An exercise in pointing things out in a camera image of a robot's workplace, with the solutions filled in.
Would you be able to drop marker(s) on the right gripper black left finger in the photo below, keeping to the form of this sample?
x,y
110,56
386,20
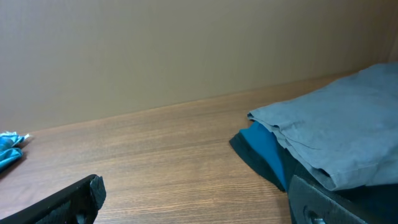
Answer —
x,y
78,203

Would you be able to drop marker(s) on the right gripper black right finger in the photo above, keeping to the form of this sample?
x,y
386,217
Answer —
x,y
310,203

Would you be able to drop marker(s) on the grey shorts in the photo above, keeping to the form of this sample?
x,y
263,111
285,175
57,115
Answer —
x,y
344,134

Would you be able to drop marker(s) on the black garment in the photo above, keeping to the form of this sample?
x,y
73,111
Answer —
x,y
379,201

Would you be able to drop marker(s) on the teal blue garment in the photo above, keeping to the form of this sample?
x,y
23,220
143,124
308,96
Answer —
x,y
263,154

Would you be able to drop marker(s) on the light blue denim jeans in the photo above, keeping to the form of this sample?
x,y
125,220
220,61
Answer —
x,y
10,149

